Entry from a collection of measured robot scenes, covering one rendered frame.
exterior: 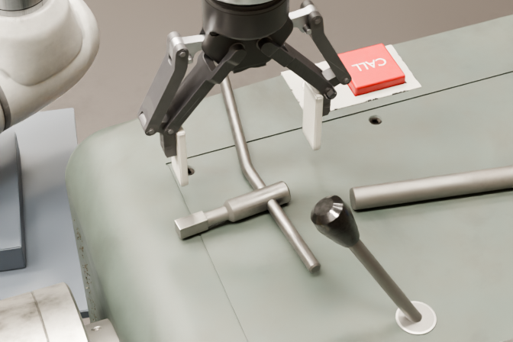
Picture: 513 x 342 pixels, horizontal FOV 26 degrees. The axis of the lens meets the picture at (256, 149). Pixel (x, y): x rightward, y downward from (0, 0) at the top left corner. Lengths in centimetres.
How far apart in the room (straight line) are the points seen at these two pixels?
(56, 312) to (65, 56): 69
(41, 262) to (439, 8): 195
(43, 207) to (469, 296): 92
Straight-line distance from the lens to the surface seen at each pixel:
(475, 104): 121
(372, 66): 122
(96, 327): 111
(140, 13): 335
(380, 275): 95
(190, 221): 105
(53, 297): 108
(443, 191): 109
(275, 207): 106
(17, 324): 105
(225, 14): 92
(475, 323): 101
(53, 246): 174
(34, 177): 184
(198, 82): 98
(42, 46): 163
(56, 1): 164
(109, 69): 316
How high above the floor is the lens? 206
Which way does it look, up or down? 45 degrees down
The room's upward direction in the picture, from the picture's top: straight up
